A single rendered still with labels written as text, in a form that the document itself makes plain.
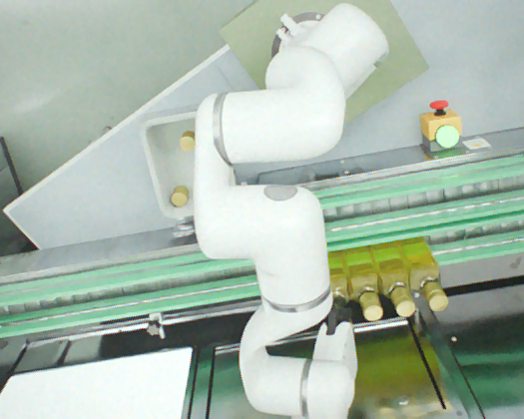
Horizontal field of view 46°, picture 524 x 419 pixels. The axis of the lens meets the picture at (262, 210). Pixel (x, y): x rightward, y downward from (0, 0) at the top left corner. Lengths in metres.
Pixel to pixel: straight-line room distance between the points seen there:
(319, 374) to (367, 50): 0.43
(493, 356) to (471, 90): 0.57
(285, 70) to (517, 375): 0.73
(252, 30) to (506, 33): 0.54
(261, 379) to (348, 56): 0.44
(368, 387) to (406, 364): 0.09
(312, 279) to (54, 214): 0.94
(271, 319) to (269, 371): 0.12
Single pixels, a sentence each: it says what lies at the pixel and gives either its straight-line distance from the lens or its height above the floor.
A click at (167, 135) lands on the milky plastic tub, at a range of 1.39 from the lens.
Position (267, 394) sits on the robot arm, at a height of 1.45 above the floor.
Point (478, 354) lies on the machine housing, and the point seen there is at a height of 1.11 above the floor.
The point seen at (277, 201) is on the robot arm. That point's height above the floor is 1.48.
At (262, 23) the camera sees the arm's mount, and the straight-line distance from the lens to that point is 1.26.
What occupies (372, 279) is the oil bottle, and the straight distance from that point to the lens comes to 1.18.
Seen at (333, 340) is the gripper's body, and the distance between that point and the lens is 0.98.
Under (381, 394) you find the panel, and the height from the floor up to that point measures 1.22.
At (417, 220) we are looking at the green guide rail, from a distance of 1.29.
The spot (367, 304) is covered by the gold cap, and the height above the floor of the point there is 1.16.
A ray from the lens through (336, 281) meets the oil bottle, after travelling 1.18.
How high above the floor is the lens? 2.10
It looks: 68 degrees down
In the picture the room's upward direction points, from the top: 179 degrees clockwise
